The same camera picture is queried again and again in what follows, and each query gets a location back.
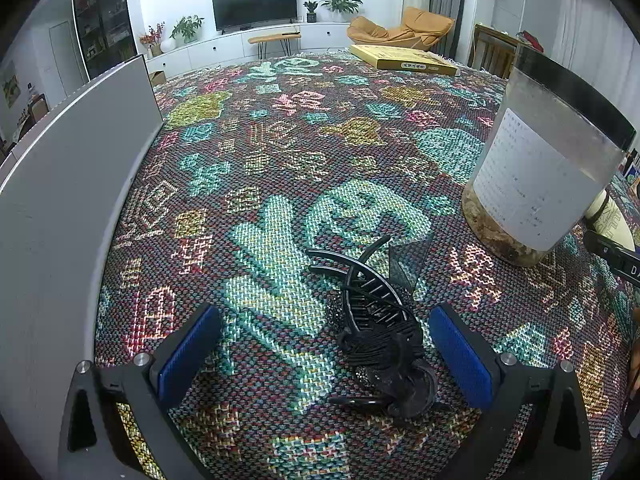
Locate black television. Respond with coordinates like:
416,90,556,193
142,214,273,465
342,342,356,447
211,0,297,36

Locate white storage drawer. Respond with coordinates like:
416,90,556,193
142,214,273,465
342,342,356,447
0,55,165,461

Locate wooden crib rail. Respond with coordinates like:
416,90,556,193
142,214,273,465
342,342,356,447
472,22,521,78

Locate white tv cabinet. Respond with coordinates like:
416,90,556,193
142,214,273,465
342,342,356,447
145,22,351,78

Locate clear jar with black lid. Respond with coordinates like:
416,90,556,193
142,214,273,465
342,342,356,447
461,42,637,267

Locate person's right forearm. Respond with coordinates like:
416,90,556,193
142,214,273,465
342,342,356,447
627,332,640,401

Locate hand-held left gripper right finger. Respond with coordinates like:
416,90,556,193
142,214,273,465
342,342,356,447
429,304,596,480

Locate grey curtain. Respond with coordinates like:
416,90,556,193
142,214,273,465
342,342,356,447
430,0,468,58

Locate framed wall painting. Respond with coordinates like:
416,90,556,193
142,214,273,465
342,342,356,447
2,75,21,108

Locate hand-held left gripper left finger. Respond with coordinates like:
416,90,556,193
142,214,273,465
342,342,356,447
57,302,223,480

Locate yellow flat box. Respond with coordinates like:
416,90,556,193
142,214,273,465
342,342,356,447
349,44,460,77

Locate cream rolled cloth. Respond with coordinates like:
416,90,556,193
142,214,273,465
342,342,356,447
584,187,637,251

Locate broad-leaf potted plant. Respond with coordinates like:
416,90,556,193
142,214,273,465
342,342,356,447
321,0,363,15

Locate bushy potted plant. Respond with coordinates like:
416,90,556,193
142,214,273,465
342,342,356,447
170,15,205,43

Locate colourful woven blanket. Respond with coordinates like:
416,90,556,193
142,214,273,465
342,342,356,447
95,50,640,480

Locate red flower bouquet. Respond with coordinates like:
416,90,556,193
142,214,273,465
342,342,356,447
139,22,166,58

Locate black glass cabinet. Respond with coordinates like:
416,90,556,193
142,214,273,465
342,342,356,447
71,0,136,81

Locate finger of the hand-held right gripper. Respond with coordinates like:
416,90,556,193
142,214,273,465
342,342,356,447
584,229,623,263

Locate black hair clip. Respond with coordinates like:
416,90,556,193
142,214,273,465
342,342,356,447
307,232,453,421

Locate wooden bench table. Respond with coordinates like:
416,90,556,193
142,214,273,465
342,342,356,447
248,31,302,58

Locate orange lounge chair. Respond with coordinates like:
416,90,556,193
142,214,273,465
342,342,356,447
346,7,457,51

